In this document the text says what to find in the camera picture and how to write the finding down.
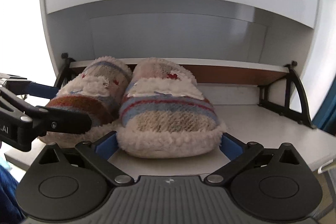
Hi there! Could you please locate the striped knit slipper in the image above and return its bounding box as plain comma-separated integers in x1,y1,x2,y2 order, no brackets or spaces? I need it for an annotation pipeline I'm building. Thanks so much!
117,57,226,159
39,56,132,148

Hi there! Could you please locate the person blue jeans leg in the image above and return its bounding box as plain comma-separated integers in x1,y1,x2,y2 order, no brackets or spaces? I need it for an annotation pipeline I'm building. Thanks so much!
0,166,24,224

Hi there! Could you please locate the white shoe cabinet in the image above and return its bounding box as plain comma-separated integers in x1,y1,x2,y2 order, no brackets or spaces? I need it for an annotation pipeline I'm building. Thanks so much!
3,0,336,180

